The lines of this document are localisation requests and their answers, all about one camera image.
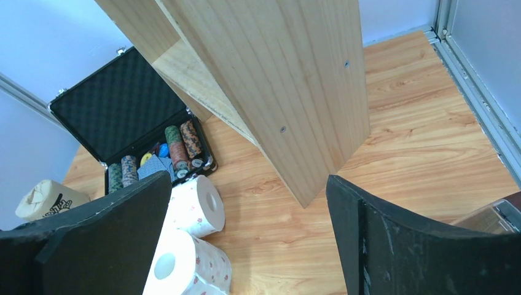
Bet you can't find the wooden shelf unit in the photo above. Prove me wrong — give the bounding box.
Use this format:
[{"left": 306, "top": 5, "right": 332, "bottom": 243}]
[{"left": 99, "top": 1, "right": 370, "bottom": 207}]

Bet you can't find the brown wrapped roll upright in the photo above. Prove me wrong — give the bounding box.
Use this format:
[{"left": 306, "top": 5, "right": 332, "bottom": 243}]
[{"left": 15, "top": 179, "right": 90, "bottom": 221}]

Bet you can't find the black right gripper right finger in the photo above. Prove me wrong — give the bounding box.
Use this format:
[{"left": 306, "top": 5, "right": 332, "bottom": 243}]
[{"left": 326, "top": 175, "right": 520, "bottom": 294}]

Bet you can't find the floral toilet roll two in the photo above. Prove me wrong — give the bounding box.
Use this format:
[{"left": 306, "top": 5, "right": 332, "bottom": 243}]
[{"left": 143, "top": 229, "right": 232, "bottom": 294}]

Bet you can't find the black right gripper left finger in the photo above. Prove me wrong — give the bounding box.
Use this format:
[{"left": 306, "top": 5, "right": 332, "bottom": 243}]
[{"left": 1, "top": 171, "right": 172, "bottom": 294}]

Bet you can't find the black poker chip case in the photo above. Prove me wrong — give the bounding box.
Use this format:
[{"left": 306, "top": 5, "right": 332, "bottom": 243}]
[{"left": 47, "top": 47, "right": 217, "bottom": 186}]

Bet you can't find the floral toilet roll one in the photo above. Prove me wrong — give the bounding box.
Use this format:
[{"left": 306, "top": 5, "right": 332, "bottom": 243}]
[{"left": 163, "top": 175, "right": 225, "bottom": 238}]

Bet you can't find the brown metronome with glass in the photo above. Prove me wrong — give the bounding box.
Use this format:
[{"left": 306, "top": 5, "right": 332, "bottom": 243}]
[{"left": 450, "top": 192, "right": 520, "bottom": 234}]

